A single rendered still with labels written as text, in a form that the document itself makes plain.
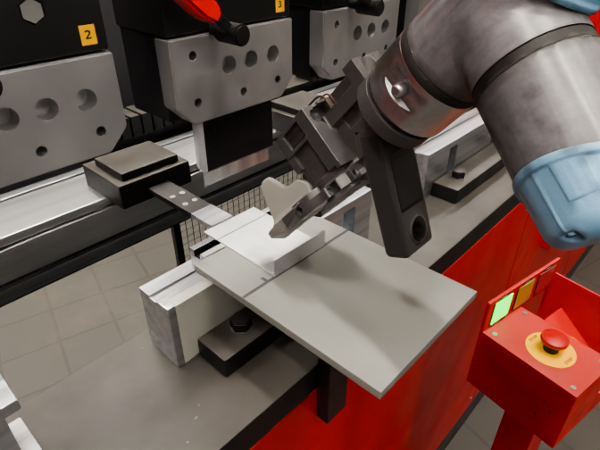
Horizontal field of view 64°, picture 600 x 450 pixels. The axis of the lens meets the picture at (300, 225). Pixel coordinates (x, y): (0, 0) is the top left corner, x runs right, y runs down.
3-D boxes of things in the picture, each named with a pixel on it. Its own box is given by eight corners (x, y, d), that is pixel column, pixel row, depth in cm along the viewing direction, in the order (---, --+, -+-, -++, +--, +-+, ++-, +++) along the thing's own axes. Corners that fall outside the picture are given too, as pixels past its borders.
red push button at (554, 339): (554, 366, 72) (561, 349, 70) (529, 350, 75) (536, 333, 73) (569, 354, 74) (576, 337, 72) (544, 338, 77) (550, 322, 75)
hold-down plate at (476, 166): (455, 204, 93) (458, 190, 91) (430, 195, 96) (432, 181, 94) (518, 156, 111) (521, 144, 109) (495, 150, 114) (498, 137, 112)
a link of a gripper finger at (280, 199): (248, 200, 54) (300, 152, 48) (278, 244, 53) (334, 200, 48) (229, 207, 51) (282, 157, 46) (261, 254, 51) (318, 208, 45)
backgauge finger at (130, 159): (186, 252, 61) (180, 218, 58) (87, 186, 76) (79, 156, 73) (256, 215, 68) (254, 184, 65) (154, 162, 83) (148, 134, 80)
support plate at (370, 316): (379, 400, 42) (380, 392, 41) (194, 270, 57) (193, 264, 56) (475, 297, 53) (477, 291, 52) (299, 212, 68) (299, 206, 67)
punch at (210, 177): (210, 189, 55) (201, 107, 50) (199, 184, 56) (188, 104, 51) (273, 162, 61) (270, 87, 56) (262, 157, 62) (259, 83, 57)
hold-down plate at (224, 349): (226, 379, 58) (224, 362, 56) (198, 355, 61) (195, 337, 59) (374, 266, 76) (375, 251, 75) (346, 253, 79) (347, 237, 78)
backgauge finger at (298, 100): (362, 161, 83) (363, 133, 81) (258, 123, 98) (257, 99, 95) (400, 141, 91) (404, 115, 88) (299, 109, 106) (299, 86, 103)
